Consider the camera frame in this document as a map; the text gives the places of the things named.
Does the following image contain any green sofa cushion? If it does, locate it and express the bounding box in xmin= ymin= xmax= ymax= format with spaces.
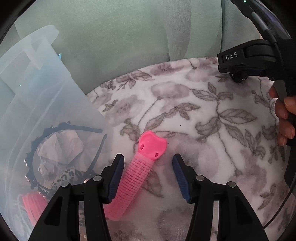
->
xmin=14 ymin=0 xmax=265 ymax=95

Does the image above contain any leopard print hair clip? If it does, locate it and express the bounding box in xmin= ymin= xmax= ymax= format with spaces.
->
xmin=51 ymin=167 xmax=84 ymax=190

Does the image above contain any pink roller inside bin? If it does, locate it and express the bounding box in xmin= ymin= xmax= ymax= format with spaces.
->
xmin=18 ymin=192 xmax=48 ymax=226

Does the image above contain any floral white grey blanket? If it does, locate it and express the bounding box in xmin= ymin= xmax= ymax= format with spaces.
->
xmin=88 ymin=57 xmax=295 ymax=240

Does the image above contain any person's right hand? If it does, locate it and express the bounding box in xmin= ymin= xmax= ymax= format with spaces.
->
xmin=269 ymin=85 xmax=296 ymax=146

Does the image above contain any pink hair roller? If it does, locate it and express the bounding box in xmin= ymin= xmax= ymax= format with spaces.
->
xmin=104 ymin=131 xmax=167 ymax=221

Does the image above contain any translucent plastic storage bin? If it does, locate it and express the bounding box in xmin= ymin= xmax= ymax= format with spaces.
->
xmin=1 ymin=25 xmax=113 ymax=240

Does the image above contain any crumpled paper in bin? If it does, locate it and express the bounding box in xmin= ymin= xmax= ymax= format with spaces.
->
xmin=35 ymin=130 xmax=84 ymax=181

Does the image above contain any black studded headband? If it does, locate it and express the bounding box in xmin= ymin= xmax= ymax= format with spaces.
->
xmin=24 ymin=121 xmax=108 ymax=199

